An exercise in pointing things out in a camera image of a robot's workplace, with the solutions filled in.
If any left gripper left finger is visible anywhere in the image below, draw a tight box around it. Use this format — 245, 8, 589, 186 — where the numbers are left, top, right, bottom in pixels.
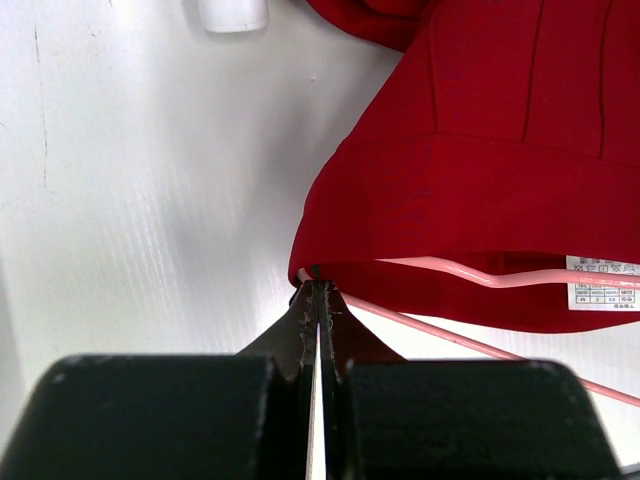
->
1, 282, 320, 479

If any red skirt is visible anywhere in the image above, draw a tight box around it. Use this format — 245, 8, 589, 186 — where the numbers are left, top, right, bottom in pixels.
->
288, 1, 639, 333

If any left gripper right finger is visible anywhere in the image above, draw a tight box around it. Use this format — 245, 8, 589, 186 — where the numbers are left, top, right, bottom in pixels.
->
317, 281, 623, 479

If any pink clothes hanger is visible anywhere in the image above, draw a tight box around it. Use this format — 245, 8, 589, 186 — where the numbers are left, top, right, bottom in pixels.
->
297, 256, 640, 408

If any white clothes rack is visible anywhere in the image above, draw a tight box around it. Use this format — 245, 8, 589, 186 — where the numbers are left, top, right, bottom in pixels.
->
197, 0, 269, 33

